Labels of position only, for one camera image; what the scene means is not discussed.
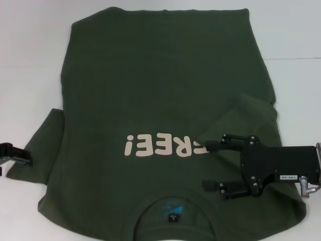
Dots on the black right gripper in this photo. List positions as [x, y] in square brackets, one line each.
[288, 162]

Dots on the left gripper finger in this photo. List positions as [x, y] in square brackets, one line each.
[18, 153]
[1, 172]

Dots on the dark green FREE t-shirt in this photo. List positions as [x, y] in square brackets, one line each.
[160, 75]

